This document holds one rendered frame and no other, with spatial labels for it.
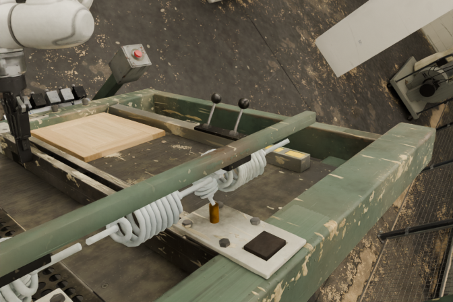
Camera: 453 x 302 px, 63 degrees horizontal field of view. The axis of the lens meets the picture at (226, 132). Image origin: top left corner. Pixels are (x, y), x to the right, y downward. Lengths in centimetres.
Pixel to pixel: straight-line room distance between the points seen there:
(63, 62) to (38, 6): 188
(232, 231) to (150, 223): 16
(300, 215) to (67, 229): 40
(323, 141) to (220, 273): 80
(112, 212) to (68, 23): 61
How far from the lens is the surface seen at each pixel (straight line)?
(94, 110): 165
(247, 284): 51
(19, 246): 36
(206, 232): 59
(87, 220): 38
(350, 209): 69
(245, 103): 117
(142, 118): 149
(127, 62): 183
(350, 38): 495
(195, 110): 160
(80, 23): 93
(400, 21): 476
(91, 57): 293
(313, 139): 127
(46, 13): 95
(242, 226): 61
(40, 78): 272
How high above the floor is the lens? 229
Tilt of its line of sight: 45 degrees down
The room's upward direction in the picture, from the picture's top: 58 degrees clockwise
